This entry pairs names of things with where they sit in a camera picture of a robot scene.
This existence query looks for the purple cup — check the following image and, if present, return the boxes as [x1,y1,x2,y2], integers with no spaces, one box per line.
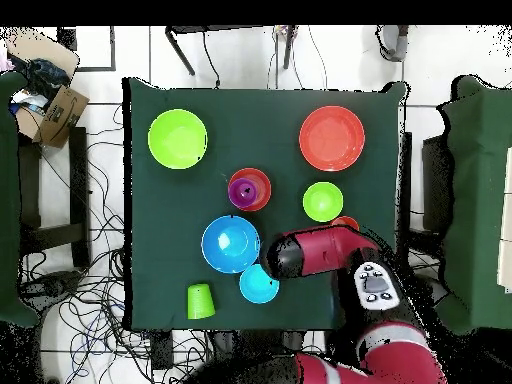
[227,177,259,210]

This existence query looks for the small orange bowl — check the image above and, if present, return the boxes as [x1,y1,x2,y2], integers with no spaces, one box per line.
[227,167,273,213]

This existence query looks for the green cup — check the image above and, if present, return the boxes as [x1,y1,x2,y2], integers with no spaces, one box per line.
[186,282,218,321]

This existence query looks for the large blue bowl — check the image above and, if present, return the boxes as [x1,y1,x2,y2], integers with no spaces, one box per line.
[200,214,262,275]

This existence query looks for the small green bowl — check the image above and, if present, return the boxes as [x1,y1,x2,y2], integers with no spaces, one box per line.
[302,181,344,223]

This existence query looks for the small turquoise bowl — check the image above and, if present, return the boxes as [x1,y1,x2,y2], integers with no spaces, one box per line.
[238,263,280,305]

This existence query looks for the dark green tablecloth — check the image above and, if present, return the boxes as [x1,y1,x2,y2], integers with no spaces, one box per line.
[122,76,408,332]

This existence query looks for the orange cup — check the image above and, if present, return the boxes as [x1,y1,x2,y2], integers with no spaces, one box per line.
[330,215,360,232]

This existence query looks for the large orange bowl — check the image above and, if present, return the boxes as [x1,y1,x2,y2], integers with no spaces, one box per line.
[298,105,366,173]

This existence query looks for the large green bowl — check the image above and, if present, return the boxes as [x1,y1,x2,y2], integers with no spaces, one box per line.
[147,108,209,170]

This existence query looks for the black bench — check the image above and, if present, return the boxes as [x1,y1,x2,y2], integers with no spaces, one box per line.
[17,126,92,270]

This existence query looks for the black box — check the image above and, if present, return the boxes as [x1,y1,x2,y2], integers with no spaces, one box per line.
[421,134,455,233]

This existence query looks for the printed cardboard box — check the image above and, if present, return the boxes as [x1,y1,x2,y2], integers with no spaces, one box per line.
[15,84,90,150]

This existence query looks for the person's foot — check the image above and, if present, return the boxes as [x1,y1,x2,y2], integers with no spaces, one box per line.
[375,25,410,63]

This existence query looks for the green cloth covered table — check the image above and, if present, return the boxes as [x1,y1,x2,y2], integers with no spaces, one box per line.
[0,70,41,328]
[433,74,512,336]

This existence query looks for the white board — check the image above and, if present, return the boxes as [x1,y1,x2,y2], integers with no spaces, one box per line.
[496,146,512,295]

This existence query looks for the plain cardboard box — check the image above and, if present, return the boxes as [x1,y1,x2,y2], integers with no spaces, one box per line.
[6,26,81,79]

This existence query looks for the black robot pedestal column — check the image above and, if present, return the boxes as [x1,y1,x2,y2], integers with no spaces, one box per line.
[209,329,309,361]

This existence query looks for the tangled floor cables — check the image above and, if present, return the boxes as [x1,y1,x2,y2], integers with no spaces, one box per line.
[19,103,213,384]

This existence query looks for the black table frame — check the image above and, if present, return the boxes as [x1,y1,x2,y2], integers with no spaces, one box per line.
[164,25,299,77]

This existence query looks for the grey pedestal leg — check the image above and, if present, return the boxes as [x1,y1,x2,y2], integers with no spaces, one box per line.
[423,277,449,309]
[19,270,83,309]

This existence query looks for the black square frame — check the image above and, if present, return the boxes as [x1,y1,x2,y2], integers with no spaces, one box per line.
[56,25,117,73]

